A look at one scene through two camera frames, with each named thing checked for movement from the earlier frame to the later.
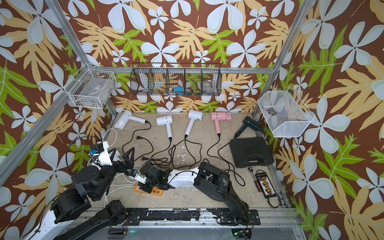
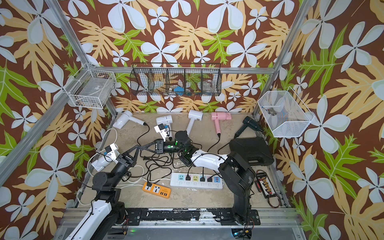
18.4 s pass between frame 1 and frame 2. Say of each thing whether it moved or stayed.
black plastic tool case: stayed
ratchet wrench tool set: stayed
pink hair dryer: stayed
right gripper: moved
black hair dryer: stayed
